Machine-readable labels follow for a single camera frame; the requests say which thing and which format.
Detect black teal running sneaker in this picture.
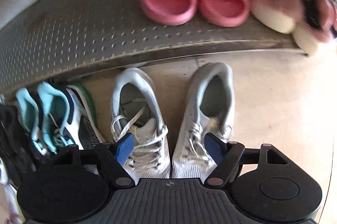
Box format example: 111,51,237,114
37,82,106,154

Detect pink fluffy slipper right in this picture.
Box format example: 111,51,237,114
291,0,336,57

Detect grey white running sneaker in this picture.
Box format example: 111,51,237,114
110,68,171,183

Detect metal perforated shoe rack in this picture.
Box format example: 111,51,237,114
1,0,299,96

